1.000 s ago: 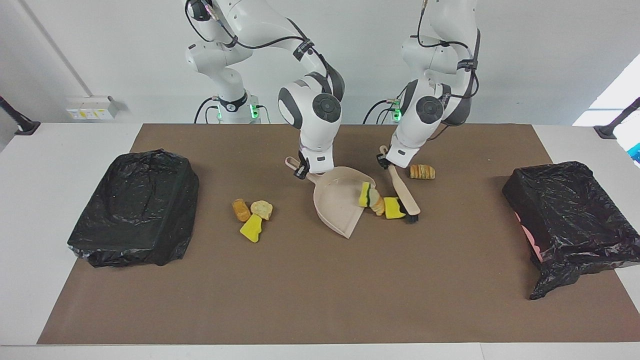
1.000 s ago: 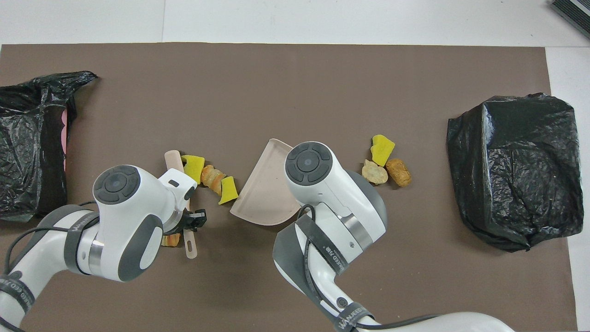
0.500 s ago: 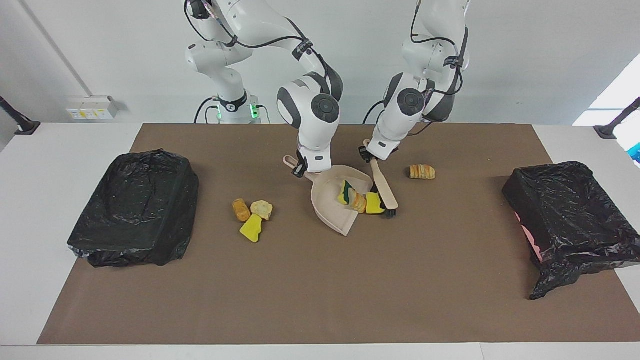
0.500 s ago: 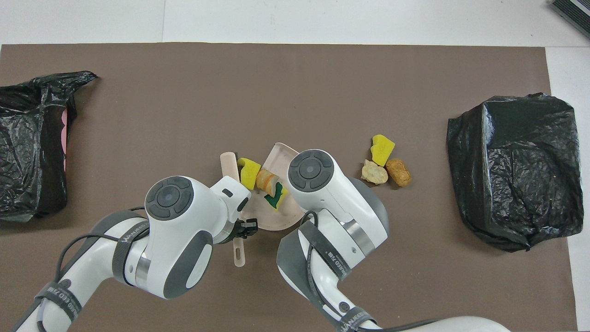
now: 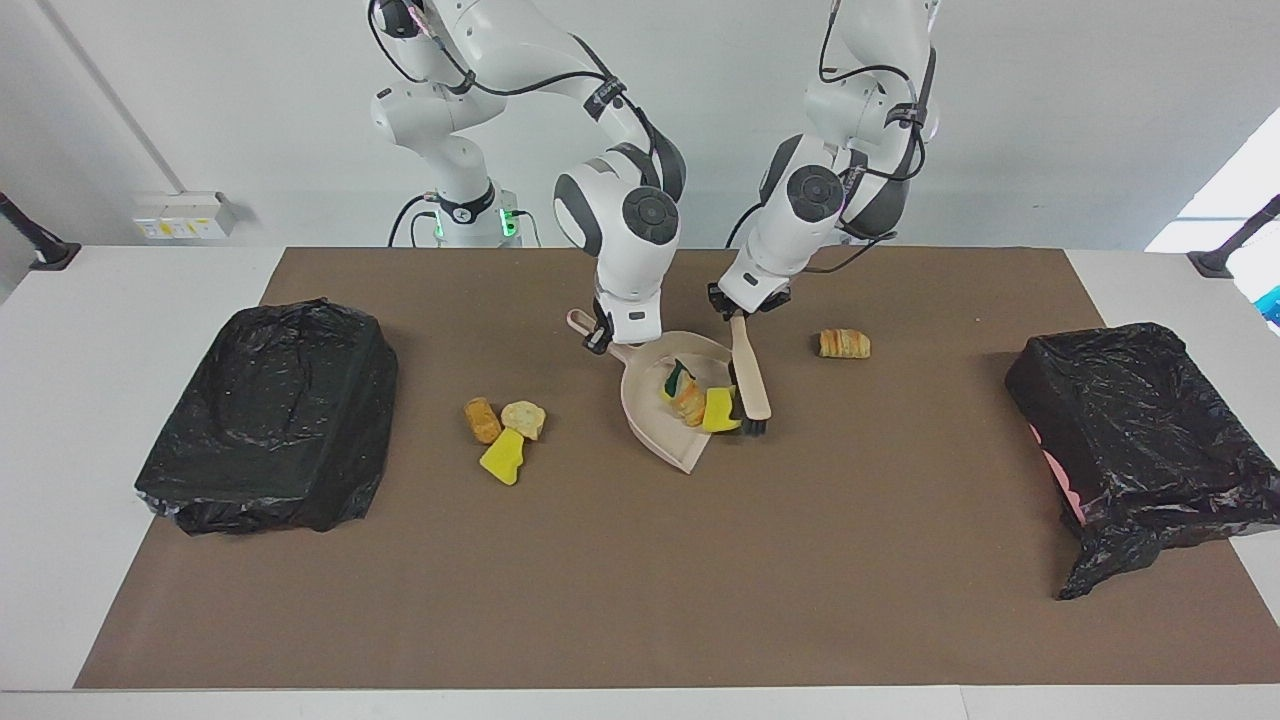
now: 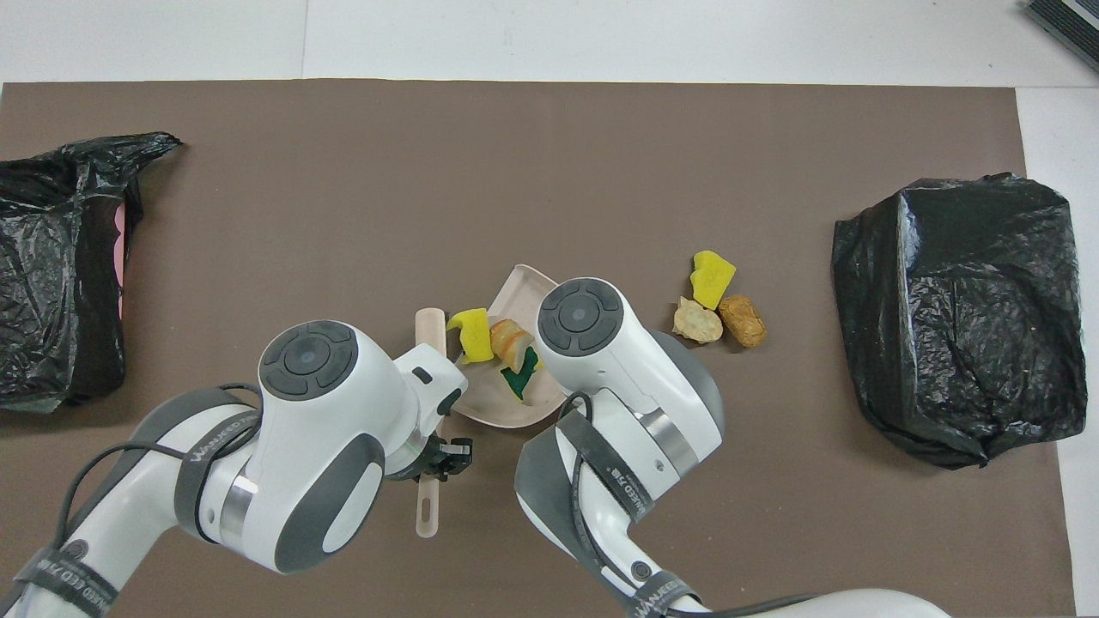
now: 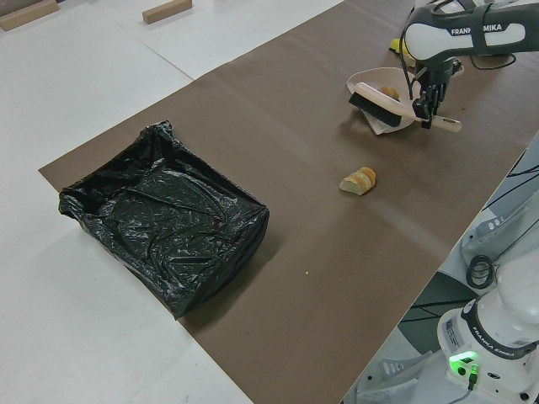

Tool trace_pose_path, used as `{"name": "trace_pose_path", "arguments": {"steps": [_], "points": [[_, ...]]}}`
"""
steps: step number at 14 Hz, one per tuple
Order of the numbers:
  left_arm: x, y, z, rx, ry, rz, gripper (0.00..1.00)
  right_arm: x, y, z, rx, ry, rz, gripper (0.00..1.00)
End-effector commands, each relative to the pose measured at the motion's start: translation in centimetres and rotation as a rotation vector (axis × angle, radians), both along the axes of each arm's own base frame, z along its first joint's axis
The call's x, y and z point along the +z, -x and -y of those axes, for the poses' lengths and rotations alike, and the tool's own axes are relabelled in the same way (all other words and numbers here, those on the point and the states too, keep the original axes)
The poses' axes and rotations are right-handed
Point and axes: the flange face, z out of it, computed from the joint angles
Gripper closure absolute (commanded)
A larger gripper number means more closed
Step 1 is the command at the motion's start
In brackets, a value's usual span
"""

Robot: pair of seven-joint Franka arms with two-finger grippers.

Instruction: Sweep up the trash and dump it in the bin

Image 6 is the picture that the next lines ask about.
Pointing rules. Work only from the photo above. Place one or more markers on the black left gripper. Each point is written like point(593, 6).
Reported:
point(455, 455)

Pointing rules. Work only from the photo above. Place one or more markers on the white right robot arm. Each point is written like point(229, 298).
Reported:
point(618, 360)

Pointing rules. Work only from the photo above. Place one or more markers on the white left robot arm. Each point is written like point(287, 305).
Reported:
point(318, 446)

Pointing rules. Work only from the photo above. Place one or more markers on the striped bread chunk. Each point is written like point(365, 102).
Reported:
point(508, 337)

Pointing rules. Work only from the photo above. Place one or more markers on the beige hand brush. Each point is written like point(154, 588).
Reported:
point(429, 330)

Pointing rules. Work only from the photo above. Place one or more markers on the pink bin with black bag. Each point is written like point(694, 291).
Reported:
point(51, 283)

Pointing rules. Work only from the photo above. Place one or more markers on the pale bread piece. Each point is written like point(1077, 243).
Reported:
point(697, 324)

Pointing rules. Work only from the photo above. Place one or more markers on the large notched yellow sponge piece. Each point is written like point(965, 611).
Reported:
point(472, 335)

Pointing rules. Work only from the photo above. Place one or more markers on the dark ribbed device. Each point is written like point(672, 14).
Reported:
point(1073, 21)

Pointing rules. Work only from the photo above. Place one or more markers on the brown table mat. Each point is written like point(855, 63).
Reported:
point(549, 172)

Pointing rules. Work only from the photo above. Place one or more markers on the wedge yellow sponge piece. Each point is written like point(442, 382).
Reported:
point(713, 279)

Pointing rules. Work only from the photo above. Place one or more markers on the flat black bag-lined bin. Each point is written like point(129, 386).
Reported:
point(962, 326)

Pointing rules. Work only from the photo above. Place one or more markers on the brown bread bun piece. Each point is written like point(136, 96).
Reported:
point(743, 321)

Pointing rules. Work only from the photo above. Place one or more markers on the beige plastic dustpan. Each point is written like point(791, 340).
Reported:
point(524, 292)

